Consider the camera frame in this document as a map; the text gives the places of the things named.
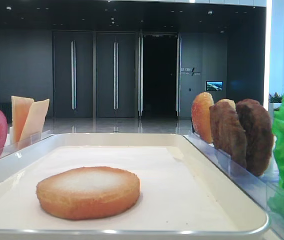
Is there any bread slice in right rack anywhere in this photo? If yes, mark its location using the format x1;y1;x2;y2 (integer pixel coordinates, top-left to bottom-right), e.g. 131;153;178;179
191;92;214;144

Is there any round bread slice on tray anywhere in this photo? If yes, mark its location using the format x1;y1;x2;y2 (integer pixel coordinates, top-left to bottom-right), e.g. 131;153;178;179
36;166;140;220

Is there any yellow cheese slice inner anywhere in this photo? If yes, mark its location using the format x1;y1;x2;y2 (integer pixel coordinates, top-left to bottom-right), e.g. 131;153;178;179
20;99;50;142

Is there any orange cheese slice outer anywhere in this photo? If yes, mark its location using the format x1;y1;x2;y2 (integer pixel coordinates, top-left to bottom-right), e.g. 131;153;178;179
11;96;35;143

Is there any dark double door middle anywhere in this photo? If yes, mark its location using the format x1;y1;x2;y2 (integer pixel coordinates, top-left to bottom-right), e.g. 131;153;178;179
96;32;136;118

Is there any dark double door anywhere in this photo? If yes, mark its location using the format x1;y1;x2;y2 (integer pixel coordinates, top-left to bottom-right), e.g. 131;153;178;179
53;31;93;118
96;32;136;118

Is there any white metal tray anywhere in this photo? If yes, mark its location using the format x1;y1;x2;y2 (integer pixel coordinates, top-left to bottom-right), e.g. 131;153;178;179
0;133;270;240

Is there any dark double door left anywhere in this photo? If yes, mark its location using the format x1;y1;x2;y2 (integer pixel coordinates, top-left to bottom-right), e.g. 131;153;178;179
53;31;93;118

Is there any potted plant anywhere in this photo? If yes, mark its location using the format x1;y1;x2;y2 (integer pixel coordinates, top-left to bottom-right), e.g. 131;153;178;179
268;92;282;104

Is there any wall display screen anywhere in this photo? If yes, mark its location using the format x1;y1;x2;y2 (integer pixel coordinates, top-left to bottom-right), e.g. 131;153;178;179
206;81;223;92

